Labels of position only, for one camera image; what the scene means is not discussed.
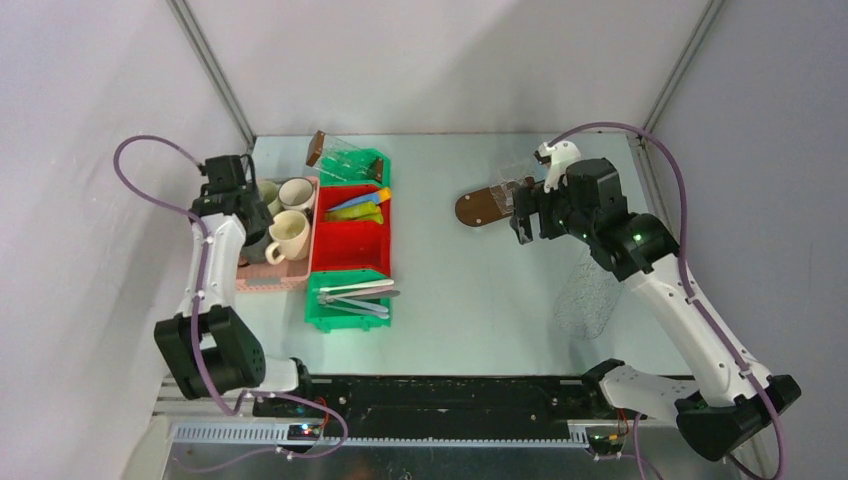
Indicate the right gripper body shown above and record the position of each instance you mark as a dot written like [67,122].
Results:
[556,216]

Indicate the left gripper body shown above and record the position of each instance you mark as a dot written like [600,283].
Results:
[262,217]

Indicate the clear acrylic holder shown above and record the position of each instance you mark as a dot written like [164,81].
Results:
[510,177]

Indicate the black mug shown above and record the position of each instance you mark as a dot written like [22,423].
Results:
[253,252]

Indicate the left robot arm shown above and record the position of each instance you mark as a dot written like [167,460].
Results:
[206,345]

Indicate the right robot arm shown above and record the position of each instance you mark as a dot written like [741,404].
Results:
[732,396]

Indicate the brown wooden oval tray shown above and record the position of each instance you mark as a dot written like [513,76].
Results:
[477,208]

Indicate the clear textured oval tray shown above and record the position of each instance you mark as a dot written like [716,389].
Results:
[587,300]

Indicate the white toothbrush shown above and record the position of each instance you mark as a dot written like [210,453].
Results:
[359,286]

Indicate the green mug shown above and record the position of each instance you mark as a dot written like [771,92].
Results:
[269,194]

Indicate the white ribbed mug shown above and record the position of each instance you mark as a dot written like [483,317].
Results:
[297,194]

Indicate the cream mug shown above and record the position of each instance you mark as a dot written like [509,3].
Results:
[290,236]

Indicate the pink perforated basket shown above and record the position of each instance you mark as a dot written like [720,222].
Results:
[288,275]

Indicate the clear holder with brown ends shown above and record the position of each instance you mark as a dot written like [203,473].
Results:
[323,144]

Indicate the red plastic bin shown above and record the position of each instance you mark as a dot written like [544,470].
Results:
[351,244]

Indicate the green bin at back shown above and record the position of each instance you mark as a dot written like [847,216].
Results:
[348,167]

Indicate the green bin with toothbrushes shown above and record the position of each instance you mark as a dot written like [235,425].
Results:
[328,316]

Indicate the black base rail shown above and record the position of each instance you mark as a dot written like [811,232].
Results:
[426,410]

